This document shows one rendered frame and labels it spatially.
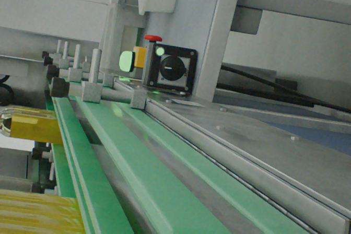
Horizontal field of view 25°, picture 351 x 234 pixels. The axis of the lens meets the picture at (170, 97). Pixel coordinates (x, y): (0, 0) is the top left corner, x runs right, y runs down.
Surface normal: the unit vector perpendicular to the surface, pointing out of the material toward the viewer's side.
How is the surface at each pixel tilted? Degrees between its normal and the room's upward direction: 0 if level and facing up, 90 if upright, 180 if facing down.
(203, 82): 90
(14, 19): 90
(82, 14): 90
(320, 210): 0
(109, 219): 90
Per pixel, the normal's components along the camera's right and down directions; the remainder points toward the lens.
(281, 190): -0.97, -0.14
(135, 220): 0.16, -0.99
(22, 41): 0.17, 0.08
